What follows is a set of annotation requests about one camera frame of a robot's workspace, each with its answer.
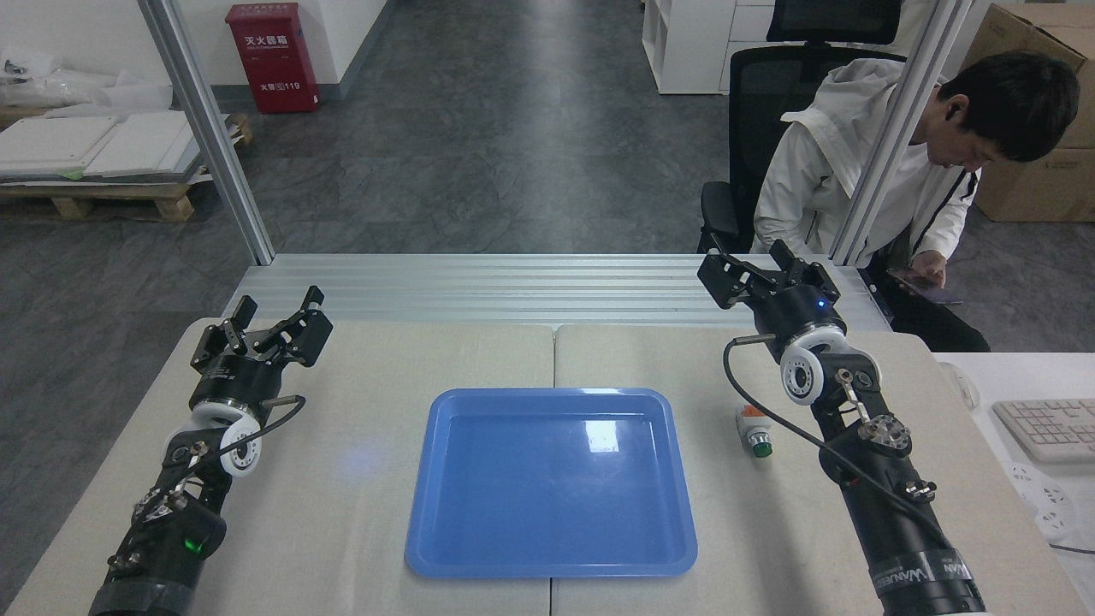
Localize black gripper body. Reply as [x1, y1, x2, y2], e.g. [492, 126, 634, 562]
[189, 353, 277, 412]
[752, 283, 849, 358]

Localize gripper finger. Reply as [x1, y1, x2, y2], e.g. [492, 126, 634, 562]
[697, 252, 772, 311]
[248, 286, 334, 369]
[190, 295, 259, 374]
[768, 239, 842, 302]

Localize green push button switch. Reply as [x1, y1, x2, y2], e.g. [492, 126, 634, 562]
[737, 404, 775, 459]

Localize blue plastic tray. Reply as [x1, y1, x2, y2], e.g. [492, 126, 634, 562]
[405, 388, 698, 580]

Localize person's hand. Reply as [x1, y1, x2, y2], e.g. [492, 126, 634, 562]
[909, 251, 949, 288]

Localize person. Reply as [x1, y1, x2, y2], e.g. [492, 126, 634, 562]
[751, 50, 1080, 353]

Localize dark smartphone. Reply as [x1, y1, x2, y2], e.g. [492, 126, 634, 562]
[885, 268, 962, 306]

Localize wooden pallet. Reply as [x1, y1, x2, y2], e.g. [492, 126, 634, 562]
[0, 111, 254, 223]

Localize white computer mouse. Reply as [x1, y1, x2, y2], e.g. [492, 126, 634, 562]
[938, 362, 982, 412]

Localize black office chair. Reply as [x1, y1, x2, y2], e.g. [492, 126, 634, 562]
[697, 0, 908, 255]

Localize white desk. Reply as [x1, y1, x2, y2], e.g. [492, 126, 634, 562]
[932, 351, 1095, 616]

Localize white flat boards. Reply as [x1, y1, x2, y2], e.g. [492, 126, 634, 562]
[0, 110, 232, 182]

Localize white shelf cabinet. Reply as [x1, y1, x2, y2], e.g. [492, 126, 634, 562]
[642, 0, 776, 95]

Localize small cardboard box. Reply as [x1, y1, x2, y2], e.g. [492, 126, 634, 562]
[974, 147, 1095, 223]

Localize white keyboard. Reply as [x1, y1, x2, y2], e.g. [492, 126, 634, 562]
[992, 398, 1095, 465]

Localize red fire extinguisher box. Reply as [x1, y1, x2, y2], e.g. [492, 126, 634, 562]
[225, 3, 321, 115]

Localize clear plastic bags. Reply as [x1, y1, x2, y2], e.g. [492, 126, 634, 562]
[0, 51, 174, 117]

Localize white power strip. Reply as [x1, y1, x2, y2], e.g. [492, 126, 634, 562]
[1005, 462, 1078, 541]

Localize large cardboard box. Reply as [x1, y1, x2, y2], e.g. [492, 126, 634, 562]
[962, 3, 1095, 151]

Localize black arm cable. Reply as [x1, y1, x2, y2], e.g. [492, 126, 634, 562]
[190, 394, 307, 473]
[724, 334, 950, 536]

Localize silver aluminium post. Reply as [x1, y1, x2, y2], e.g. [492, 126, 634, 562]
[137, 0, 276, 266]
[828, 0, 976, 268]

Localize silver aluminium rail platform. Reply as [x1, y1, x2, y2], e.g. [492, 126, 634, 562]
[224, 253, 896, 333]

